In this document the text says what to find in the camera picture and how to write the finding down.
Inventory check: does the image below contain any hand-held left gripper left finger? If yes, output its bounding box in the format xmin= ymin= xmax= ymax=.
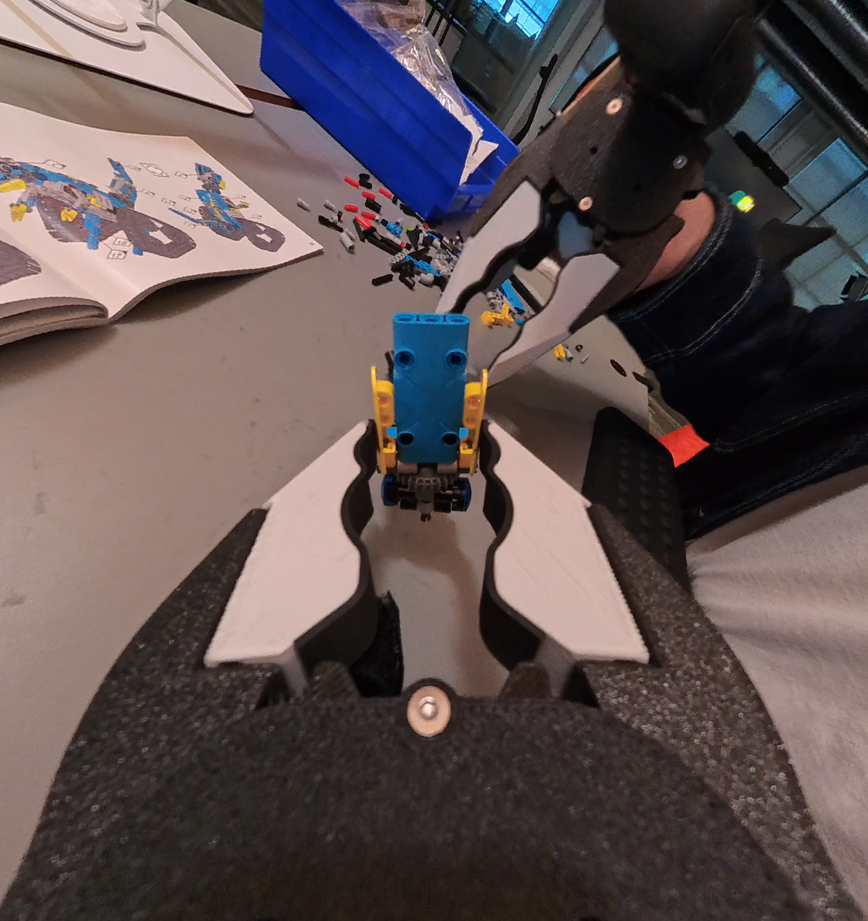
xmin=202 ymin=421 xmax=379 ymax=681

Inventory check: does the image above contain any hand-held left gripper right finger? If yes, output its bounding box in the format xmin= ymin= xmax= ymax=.
xmin=479 ymin=419 xmax=652 ymax=692

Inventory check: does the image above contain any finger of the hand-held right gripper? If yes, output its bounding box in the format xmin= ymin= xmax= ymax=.
xmin=486 ymin=252 xmax=622 ymax=387
xmin=440 ymin=180 xmax=551 ymax=314

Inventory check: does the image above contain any pile of small brick parts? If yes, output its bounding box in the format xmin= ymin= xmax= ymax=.
xmin=297 ymin=173 xmax=471 ymax=289

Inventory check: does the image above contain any grey desk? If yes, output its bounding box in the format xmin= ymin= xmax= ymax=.
xmin=0 ymin=0 xmax=665 ymax=886

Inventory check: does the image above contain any white desk lamp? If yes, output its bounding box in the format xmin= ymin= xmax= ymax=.
xmin=0 ymin=0 xmax=255 ymax=116

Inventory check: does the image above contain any small blue yellow brick assembly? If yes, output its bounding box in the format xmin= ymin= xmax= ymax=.
xmin=479 ymin=281 xmax=530 ymax=330

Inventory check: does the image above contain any black studded mat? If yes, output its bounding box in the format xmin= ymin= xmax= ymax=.
xmin=583 ymin=406 xmax=694 ymax=591

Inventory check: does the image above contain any red tape piece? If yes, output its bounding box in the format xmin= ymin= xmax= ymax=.
xmin=657 ymin=425 xmax=710 ymax=467

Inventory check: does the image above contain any crumpled clear plastic bag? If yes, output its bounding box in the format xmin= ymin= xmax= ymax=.
xmin=340 ymin=0 xmax=499 ymax=181

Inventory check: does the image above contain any blue storage bin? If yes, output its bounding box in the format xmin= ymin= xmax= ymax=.
xmin=260 ymin=0 xmax=520 ymax=220

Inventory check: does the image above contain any person's white shirt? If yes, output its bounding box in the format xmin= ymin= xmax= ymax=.
xmin=682 ymin=453 xmax=868 ymax=921

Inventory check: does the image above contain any open instruction booklet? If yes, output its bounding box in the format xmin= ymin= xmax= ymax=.
xmin=0 ymin=97 xmax=324 ymax=357

